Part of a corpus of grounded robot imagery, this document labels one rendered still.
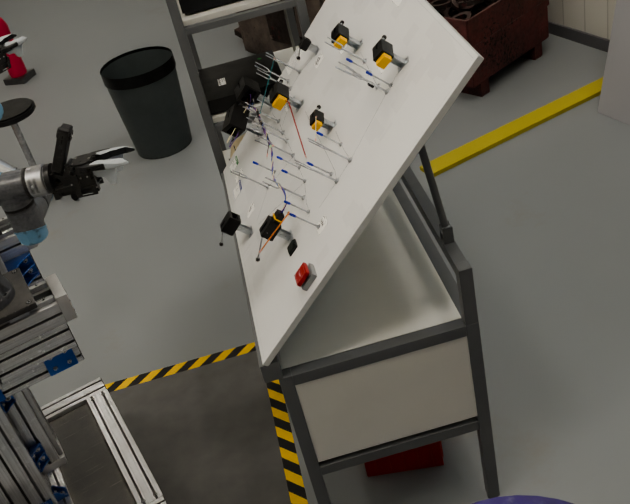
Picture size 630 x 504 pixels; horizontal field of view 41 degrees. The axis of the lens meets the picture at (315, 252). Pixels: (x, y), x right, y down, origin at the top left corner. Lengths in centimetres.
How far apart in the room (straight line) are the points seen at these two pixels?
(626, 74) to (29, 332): 353
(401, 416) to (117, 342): 188
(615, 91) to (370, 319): 284
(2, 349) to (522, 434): 183
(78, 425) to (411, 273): 151
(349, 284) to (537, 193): 195
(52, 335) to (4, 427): 48
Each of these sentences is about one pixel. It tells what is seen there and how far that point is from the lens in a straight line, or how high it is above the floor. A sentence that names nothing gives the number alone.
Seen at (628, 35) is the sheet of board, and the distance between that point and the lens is 496.
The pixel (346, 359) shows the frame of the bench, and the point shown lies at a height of 80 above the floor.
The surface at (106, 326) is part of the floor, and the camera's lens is 428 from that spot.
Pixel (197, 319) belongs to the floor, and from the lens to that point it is 409.
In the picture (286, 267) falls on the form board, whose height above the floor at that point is 101.
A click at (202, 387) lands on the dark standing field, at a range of 372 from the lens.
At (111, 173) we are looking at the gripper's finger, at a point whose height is 156.
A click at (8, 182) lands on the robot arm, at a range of 212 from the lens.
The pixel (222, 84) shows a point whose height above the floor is 113.
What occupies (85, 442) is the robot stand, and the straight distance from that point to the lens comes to 341.
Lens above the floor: 244
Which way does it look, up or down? 35 degrees down
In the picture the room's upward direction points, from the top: 14 degrees counter-clockwise
